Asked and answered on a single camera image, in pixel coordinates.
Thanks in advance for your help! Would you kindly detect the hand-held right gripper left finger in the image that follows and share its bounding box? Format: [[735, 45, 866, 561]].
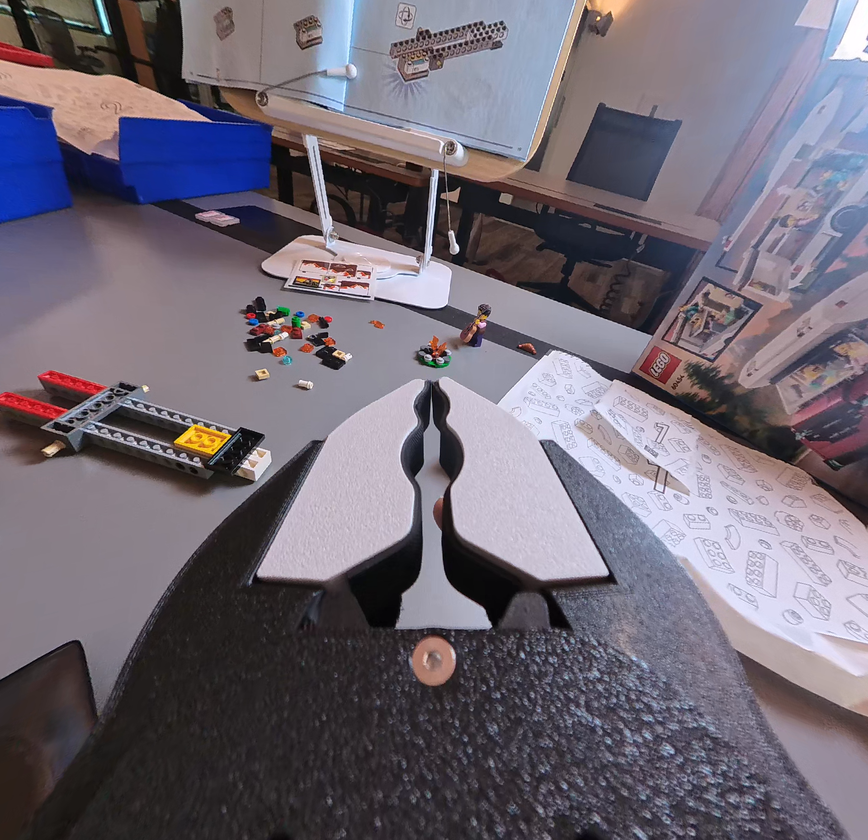
[[256, 379, 435, 593]]

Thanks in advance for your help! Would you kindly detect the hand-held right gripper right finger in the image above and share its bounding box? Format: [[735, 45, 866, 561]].
[[433, 377, 611, 593]]

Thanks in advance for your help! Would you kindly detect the lego minifigure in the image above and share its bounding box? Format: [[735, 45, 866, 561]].
[[460, 303, 493, 348]]

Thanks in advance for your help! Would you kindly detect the lego sticker sheet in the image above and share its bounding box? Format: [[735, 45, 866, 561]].
[[283, 258, 377, 302]]

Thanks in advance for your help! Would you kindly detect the lego set cardboard box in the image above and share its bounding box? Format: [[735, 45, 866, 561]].
[[631, 0, 868, 490]]

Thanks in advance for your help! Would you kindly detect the lego instruction booklet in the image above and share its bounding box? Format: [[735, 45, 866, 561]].
[[178, 0, 585, 164]]

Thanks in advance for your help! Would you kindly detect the scatter of small colourful pieces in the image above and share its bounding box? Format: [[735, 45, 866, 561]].
[[243, 296, 355, 373]]

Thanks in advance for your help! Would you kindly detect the white wooden book stand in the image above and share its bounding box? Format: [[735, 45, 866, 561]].
[[217, 0, 599, 310]]

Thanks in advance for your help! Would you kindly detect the black desk mat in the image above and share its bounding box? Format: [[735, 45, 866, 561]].
[[156, 199, 652, 387]]

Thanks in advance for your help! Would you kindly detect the long office desk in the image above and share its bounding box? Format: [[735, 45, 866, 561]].
[[271, 135, 721, 312]]

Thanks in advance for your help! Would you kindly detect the black computer monitor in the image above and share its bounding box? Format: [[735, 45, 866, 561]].
[[566, 103, 684, 201]]

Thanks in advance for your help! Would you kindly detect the red plastic storage bin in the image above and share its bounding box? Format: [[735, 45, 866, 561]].
[[0, 40, 55, 69]]

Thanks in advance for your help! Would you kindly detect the grey red lego beam frame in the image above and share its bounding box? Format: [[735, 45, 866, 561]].
[[0, 370, 272, 483]]

